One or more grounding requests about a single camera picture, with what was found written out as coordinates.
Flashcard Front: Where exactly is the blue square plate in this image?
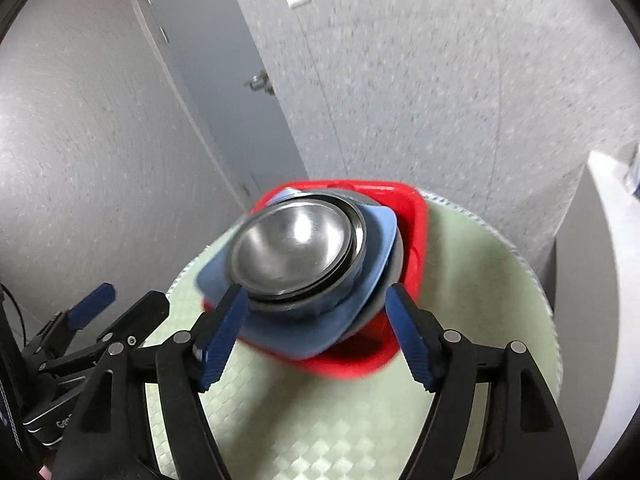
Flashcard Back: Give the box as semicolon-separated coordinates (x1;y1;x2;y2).
194;187;399;361

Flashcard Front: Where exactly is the white vanity counter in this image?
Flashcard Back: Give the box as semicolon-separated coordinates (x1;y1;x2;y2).
554;149;640;477

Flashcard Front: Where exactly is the ribbed steel bowl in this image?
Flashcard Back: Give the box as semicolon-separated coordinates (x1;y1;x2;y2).
244;194;369;319

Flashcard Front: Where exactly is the large steel bowl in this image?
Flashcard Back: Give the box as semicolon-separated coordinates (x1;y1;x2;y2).
345;184;405;335

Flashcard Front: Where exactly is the round table, white lace cloth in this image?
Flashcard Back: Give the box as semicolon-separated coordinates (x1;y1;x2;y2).
144;194;559;480

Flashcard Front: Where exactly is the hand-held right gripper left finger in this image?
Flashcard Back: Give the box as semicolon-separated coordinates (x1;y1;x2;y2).
54;283;250;480

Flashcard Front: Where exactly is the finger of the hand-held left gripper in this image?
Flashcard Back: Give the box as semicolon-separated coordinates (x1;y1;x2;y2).
37;290;171;373
22;282;117;362

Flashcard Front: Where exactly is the red plastic basin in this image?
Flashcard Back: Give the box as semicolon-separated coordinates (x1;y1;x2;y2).
202;179;429;379

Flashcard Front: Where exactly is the grey door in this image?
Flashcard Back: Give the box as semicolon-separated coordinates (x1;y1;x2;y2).
114;0;309;212

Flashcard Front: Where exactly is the blue tissue packet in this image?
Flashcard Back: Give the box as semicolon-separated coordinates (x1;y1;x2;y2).
624;144;640;197

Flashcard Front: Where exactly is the metal door handle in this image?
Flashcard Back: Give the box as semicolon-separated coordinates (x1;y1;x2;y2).
243;70;275;96

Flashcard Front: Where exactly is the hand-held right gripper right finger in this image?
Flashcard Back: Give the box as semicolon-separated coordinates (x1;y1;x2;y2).
384;282;582;480

